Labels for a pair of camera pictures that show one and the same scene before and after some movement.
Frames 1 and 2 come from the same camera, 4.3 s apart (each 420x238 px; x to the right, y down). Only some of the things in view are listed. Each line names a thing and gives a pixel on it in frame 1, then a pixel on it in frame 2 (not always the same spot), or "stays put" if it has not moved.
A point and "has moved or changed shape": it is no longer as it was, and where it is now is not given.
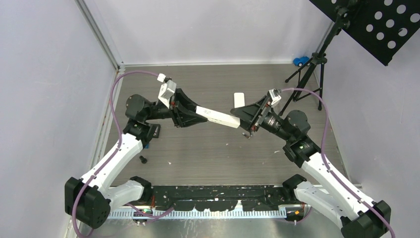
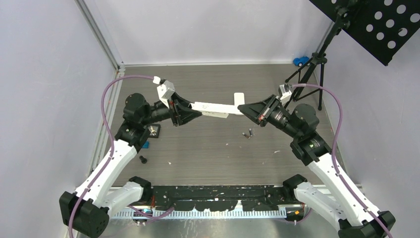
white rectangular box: (213, 116) has moved or changed shape
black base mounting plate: (217, 198) stays put
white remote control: (238, 99) stays put
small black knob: (143, 160) stays put
